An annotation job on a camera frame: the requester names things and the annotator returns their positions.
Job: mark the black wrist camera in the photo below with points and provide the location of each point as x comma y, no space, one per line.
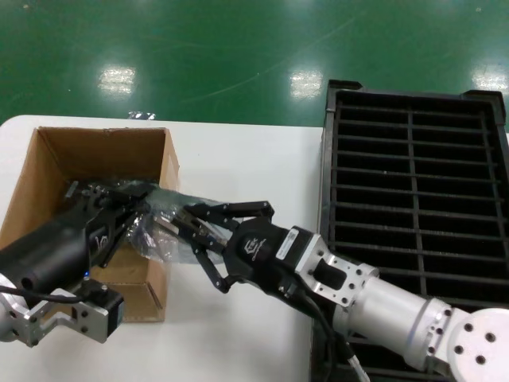
302,246
113,314

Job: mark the silver antistatic bag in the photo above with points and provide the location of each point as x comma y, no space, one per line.
159,250

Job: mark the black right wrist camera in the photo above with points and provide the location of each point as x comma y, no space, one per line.
302,246

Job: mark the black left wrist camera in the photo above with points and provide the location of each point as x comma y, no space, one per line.
113,314

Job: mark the small silver foil scrap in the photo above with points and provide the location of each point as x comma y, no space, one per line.
141,115

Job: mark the brown cardboard box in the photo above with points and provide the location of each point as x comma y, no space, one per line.
59,159

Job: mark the silver right camera mount bracket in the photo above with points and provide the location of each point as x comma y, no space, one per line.
346,274

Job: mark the black slotted plastic container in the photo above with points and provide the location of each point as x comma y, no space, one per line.
413,179

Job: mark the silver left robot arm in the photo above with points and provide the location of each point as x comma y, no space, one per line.
10,314

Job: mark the silver camera mount bracket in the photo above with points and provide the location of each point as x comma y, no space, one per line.
91,322
346,274

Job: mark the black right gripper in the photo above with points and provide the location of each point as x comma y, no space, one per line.
254,254

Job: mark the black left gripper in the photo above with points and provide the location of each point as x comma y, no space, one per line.
51,250

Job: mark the silver left camera mount bracket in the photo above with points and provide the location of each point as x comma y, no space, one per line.
91,322

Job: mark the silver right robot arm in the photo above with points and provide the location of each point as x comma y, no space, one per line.
397,310

